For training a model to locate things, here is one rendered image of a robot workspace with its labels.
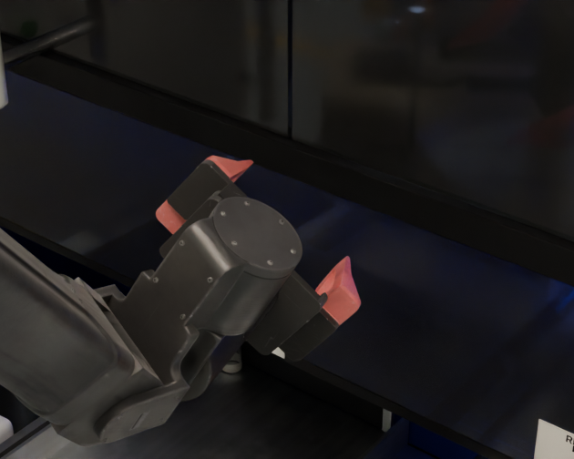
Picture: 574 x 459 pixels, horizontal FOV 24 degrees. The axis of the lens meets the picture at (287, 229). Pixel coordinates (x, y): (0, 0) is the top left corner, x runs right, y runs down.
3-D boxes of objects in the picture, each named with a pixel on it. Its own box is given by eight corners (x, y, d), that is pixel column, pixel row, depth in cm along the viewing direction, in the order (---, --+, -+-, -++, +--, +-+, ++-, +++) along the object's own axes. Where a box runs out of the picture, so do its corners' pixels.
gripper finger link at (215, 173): (252, 115, 93) (194, 168, 85) (324, 188, 93) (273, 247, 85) (198, 172, 97) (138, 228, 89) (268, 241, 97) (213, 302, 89)
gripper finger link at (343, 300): (323, 185, 93) (271, 245, 85) (394, 257, 93) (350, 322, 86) (266, 239, 97) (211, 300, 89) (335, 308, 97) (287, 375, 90)
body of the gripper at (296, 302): (223, 183, 86) (172, 233, 80) (333, 293, 87) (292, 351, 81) (169, 239, 90) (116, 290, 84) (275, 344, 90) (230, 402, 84)
